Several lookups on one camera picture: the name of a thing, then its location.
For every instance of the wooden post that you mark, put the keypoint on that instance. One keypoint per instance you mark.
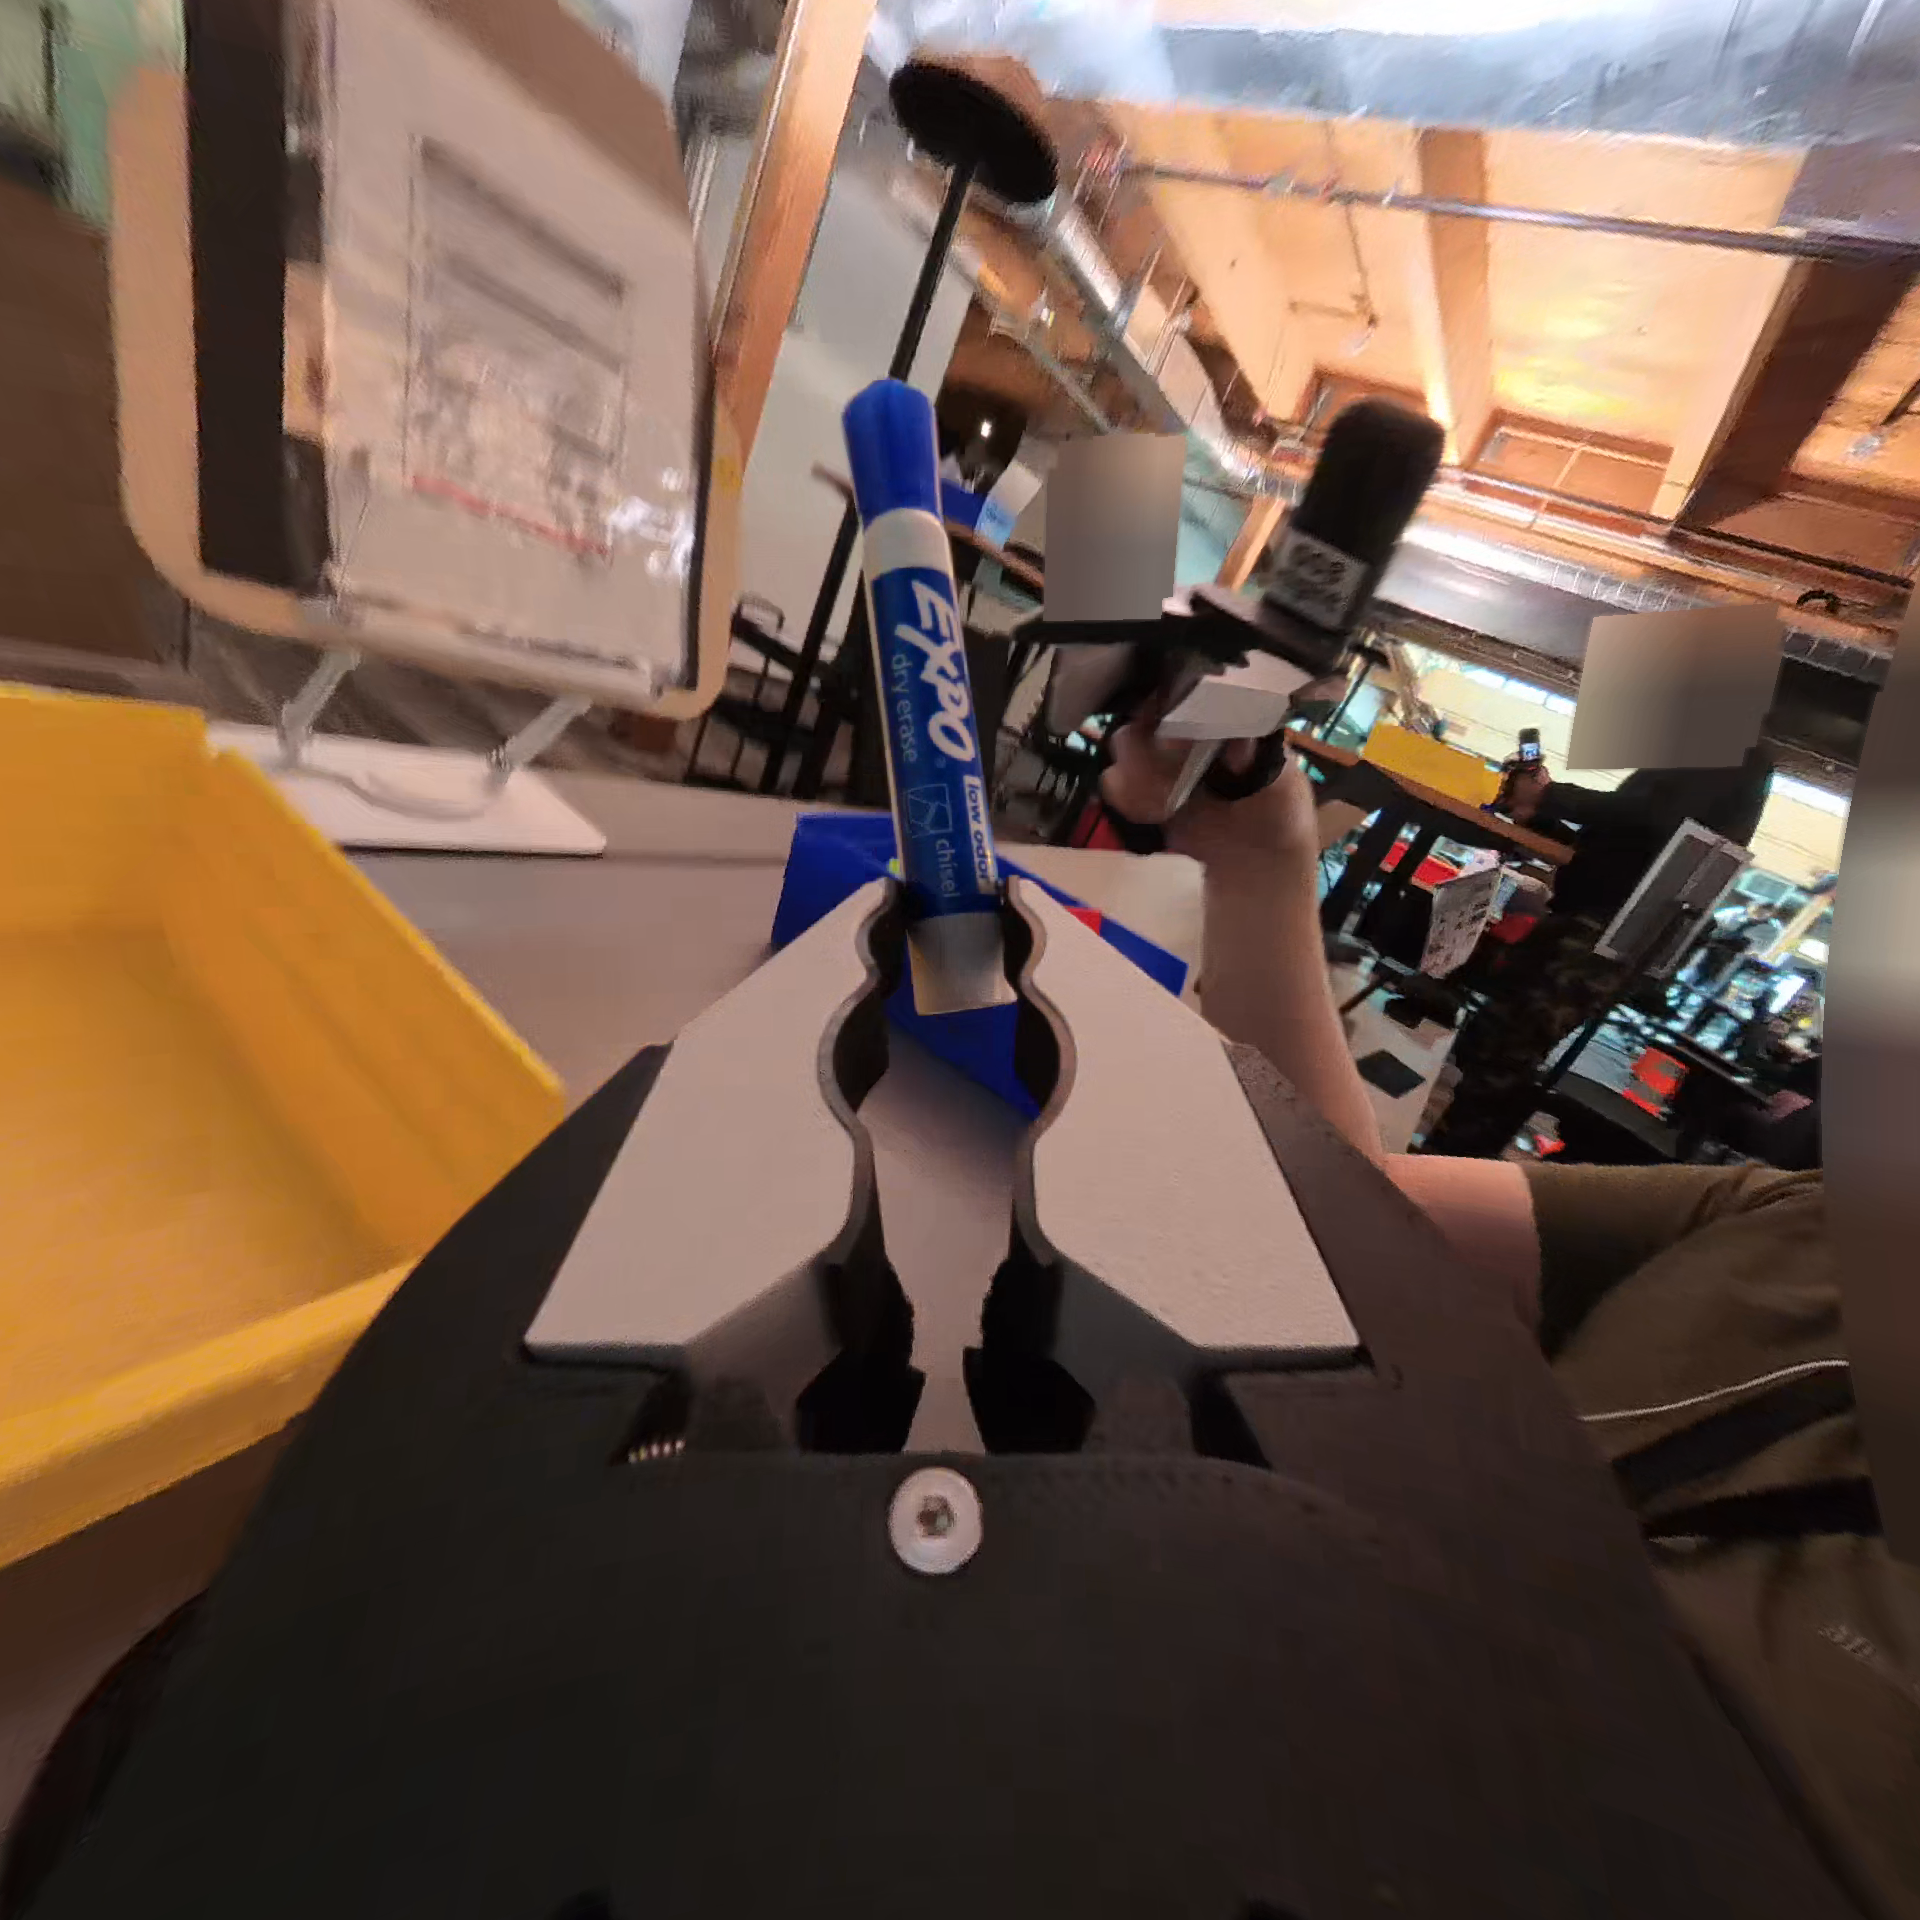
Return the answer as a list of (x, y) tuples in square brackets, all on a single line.
[(786, 181)]

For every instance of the document board on white stand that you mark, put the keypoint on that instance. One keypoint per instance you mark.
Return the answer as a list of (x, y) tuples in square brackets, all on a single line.
[(494, 375)]

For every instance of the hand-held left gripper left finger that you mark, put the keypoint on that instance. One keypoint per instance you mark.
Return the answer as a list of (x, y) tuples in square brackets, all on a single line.
[(704, 1184)]

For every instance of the blue plastic bin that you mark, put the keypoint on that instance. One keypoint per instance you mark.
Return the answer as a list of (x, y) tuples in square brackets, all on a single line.
[(960, 1049)]

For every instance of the black floor lamp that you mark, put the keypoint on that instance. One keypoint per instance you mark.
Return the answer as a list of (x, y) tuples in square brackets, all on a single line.
[(974, 129)]

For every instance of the person's right hand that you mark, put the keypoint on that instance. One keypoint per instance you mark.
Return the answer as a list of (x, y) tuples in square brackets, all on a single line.
[(1148, 774)]

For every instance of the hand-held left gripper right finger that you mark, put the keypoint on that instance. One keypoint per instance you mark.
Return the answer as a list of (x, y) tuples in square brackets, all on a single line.
[(1185, 1184)]

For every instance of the blue dry-erase marker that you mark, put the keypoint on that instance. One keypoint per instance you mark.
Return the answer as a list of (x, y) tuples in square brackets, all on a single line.
[(907, 629)]

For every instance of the yellow plastic bin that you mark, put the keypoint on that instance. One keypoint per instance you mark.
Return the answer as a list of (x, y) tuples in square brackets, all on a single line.
[(1424, 764), (225, 1049)]

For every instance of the person's right forearm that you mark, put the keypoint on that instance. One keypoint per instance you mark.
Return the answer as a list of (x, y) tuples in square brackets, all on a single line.
[(1290, 1021)]

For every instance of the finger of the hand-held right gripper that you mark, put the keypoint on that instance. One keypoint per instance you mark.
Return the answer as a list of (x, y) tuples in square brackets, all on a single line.
[(1101, 681)]

